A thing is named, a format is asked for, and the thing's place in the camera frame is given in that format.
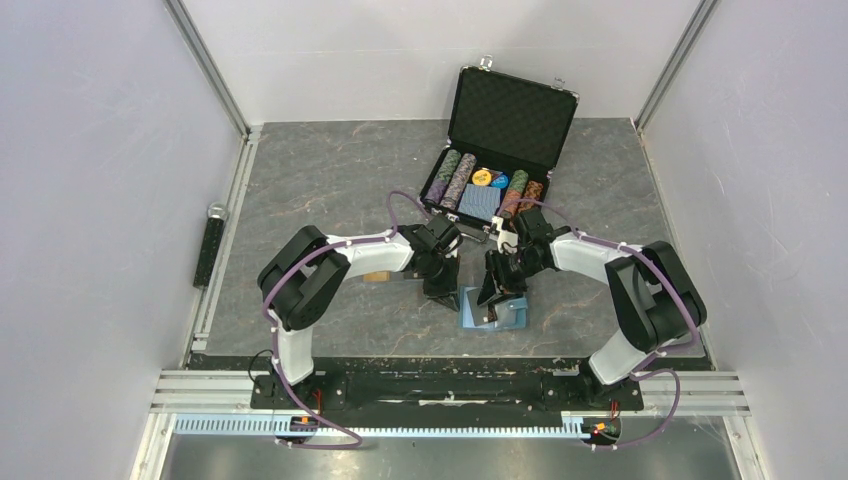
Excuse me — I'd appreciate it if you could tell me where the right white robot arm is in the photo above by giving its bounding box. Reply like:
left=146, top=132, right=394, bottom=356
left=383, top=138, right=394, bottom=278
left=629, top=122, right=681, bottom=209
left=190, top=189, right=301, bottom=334
left=477, top=208, right=706, bottom=408

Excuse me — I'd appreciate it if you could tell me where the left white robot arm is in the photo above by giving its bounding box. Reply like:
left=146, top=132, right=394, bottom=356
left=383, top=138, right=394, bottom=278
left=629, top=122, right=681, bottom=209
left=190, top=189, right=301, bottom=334
left=257, top=214, right=462, bottom=408

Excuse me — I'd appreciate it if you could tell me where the orange brown chip row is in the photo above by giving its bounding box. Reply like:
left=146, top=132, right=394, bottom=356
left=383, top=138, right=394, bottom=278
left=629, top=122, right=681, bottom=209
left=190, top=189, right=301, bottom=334
left=516, top=181, right=544, bottom=213

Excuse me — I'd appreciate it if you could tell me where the green red chip row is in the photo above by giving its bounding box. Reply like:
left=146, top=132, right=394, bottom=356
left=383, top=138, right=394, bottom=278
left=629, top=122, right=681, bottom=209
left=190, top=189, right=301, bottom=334
left=498, top=170, right=529, bottom=218

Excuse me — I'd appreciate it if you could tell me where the blue dealer button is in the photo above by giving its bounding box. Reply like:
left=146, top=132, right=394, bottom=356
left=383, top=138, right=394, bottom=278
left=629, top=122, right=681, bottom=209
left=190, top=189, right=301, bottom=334
left=490, top=173, right=510, bottom=189

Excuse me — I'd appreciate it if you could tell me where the pink grey chip row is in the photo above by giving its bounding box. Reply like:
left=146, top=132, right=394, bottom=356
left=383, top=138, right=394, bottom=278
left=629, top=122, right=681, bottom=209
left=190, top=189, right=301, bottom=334
left=439, top=153, right=477, bottom=210

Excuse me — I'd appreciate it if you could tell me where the clear plastic card box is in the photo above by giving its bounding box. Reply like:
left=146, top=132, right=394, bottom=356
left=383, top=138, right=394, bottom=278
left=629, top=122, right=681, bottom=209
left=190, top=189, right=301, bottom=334
left=382, top=271, right=423, bottom=283

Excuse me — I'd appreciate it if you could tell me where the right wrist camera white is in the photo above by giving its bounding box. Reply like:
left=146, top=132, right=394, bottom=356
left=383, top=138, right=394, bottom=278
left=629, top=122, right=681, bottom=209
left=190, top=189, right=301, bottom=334
left=489, top=216, right=519, bottom=254

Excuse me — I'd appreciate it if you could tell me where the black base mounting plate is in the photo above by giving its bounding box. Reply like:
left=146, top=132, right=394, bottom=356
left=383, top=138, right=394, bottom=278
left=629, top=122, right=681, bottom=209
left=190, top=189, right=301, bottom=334
left=293, top=356, right=644, bottom=429

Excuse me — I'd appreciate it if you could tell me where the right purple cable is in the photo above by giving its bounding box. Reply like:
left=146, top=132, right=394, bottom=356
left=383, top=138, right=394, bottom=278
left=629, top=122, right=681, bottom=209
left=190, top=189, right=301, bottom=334
left=506, top=198, right=702, bottom=450

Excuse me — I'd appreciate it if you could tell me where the blue playing card deck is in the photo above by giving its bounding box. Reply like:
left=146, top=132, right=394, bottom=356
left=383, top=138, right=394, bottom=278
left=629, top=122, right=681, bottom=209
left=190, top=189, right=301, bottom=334
left=457, top=184, right=501, bottom=222

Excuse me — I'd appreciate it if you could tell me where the black poker chip case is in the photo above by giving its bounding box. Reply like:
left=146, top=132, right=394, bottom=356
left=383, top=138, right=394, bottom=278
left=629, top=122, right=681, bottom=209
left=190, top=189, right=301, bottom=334
left=419, top=55, right=580, bottom=243

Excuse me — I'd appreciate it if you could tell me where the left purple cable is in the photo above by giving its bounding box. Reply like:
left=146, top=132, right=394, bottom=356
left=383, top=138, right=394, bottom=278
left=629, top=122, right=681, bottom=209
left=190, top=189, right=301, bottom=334
left=261, top=190, right=432, bottom=450

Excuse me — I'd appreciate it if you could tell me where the blue card holder wallet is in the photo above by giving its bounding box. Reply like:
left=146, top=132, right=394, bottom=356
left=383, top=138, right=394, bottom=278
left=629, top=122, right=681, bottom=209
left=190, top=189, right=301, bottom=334
left=458, top=286, right=528, bottom=332

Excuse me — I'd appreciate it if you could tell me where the black microphone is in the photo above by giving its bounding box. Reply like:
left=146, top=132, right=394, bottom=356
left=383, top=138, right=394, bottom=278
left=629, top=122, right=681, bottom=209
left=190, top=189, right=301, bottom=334
left=192, top=203, right=229, bottom=289

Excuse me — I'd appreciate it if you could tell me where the white slotted cable duct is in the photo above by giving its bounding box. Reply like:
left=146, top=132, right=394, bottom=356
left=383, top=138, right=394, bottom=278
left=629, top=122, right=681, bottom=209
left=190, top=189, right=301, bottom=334
left=173, top=413, right=611, bottom=440

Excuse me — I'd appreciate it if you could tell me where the purple cable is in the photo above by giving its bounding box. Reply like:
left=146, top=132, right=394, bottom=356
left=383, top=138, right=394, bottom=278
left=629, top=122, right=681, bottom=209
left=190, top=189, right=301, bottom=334
left=261, top=190, right=432, bottom=450
left=506, top=198, right=702, bottom=450

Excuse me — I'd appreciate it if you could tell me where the yellow dealer button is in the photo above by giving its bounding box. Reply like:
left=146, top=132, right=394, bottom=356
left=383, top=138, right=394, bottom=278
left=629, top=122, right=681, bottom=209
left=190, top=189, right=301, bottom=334
left=471, top=169, right=494, bottom=186

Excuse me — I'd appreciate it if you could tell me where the purple green chip row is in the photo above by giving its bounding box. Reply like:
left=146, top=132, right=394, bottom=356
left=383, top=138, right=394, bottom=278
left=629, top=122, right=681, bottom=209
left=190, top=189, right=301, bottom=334
left=424, top=149, right=462, bottom=204

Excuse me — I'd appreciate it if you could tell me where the black VIP credit card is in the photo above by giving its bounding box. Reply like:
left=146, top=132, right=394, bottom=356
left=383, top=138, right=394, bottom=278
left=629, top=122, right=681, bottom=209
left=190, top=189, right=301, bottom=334
left=484, top=294, right=527, bottom=327

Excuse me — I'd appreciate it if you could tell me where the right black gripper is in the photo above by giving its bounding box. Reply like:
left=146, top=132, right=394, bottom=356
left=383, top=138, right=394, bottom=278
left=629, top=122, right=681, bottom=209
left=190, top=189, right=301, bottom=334
left=477, top=248, right=546, bottom=308

